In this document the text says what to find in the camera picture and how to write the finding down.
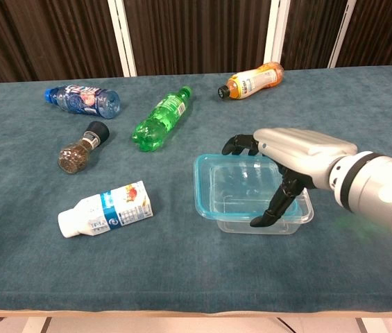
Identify orange juice bottle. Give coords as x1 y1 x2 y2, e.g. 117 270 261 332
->
217 61 285 101

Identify teal table cloth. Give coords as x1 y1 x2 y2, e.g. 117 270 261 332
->
0 65 392 313

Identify glass pepper grinder black cap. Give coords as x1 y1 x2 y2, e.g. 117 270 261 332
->
57 121 110 174

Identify white milk bottle blue label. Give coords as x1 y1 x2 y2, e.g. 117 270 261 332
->
57 180 155 239

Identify green plastic soda bottle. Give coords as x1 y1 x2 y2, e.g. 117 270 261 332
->
131 85 194 153

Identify white partition post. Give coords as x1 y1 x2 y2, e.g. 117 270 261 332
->
263 0 291 73
107 0 138 78
327 0 357 69

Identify teal container lid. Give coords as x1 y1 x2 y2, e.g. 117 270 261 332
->
193 153 308 221

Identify clear plastic container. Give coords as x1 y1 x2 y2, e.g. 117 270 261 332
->
216 189 315 236

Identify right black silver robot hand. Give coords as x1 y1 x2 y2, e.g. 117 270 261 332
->
221 127 359 229

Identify white table leg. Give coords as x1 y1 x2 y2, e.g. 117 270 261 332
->
22 317 53 333
355 317 387 333

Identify blue plastic drink bottle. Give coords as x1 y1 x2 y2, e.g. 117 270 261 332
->
44 84 121 119

